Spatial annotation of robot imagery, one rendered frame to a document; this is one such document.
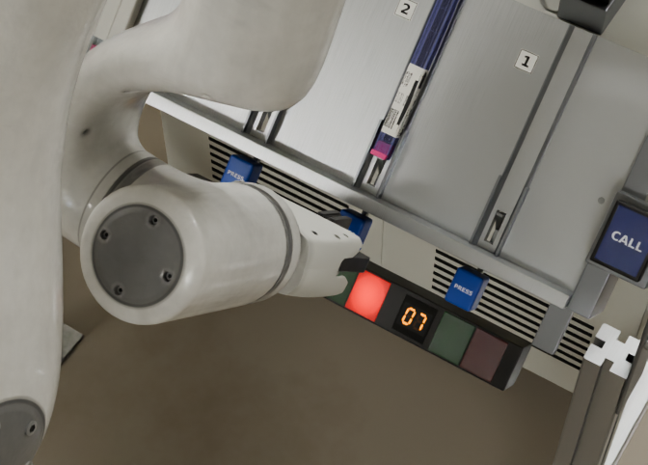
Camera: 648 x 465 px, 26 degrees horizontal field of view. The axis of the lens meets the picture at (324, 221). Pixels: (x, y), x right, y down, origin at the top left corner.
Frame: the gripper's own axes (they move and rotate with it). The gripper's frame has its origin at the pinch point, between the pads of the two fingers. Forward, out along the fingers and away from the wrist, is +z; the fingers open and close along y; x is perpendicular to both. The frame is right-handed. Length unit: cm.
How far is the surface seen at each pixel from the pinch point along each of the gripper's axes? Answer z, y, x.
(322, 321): 76, -21, -27
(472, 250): 3.1, 10.6, 3.3
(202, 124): 3.1, -15.1, 2.9
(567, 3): 35.4, 1.9, 24.6
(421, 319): 6.2, 8.4, -4.2
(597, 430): 18.3, 24.0, -8.7
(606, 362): 12.2, 22.8, -1.7
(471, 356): 6.2, 13.4, -5.1
